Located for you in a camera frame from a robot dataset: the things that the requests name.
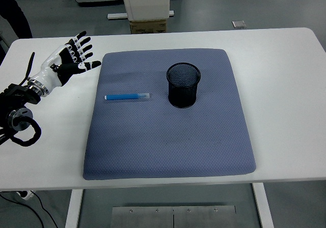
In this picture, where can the black mesh pen holder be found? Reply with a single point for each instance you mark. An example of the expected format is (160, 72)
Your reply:
(183, 95)

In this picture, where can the cardboard box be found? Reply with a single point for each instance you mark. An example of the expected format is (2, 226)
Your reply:
(147, 27)

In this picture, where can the white power strip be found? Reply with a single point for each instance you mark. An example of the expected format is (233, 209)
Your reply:
(26, 195)

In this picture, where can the blue marker with clear cap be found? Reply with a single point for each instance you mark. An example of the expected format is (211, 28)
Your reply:
(122, 96)

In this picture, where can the white table leg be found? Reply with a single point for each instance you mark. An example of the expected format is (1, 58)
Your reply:
(263, 207)
(74, 210)

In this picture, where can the white pedestal column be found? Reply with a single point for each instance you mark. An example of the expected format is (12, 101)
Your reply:
(147, 1)

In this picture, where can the blue-grey textured mat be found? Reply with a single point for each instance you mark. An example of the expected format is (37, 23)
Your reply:
(168, 141)

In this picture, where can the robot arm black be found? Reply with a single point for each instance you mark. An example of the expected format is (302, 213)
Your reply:
(15, 95)

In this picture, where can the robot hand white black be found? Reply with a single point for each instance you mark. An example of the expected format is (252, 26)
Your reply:
(49, 71)

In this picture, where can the small grey floor plate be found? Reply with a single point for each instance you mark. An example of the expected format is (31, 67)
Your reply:
(239, 24)

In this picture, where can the grey metal plate with screws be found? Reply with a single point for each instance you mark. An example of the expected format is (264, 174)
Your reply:
(152, 217)

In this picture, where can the person's leg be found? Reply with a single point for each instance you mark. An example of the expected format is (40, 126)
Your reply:
(14, 11)

